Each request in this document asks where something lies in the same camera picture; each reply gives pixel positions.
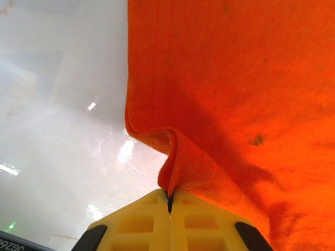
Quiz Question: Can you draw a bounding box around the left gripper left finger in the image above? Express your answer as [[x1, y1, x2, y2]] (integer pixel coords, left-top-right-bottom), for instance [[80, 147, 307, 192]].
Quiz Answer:
[[74, 188, 171, 251]]

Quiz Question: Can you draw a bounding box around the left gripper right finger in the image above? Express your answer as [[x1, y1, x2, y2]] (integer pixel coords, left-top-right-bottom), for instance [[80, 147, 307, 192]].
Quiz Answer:
[[169, 189, 274, 251]]

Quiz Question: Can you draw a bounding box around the orange t-shirt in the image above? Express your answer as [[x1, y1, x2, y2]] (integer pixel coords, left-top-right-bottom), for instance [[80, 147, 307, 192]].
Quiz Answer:
[[124, 0, 335, 251]]

